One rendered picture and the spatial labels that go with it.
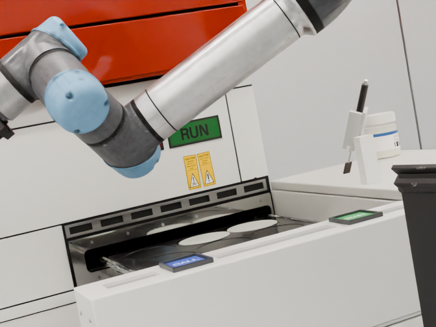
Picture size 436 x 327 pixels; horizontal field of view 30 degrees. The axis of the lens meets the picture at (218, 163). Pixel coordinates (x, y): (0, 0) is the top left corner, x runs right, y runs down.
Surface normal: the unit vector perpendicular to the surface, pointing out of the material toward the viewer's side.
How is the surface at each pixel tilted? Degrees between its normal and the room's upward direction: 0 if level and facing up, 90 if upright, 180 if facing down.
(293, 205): 90
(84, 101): 124
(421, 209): 90
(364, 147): 90
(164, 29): 90
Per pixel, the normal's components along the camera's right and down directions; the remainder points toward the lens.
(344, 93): 0.39, 0.01
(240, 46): -0.09, 0.03
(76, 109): 0.51, 0.54
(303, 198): -0.91, 0.20
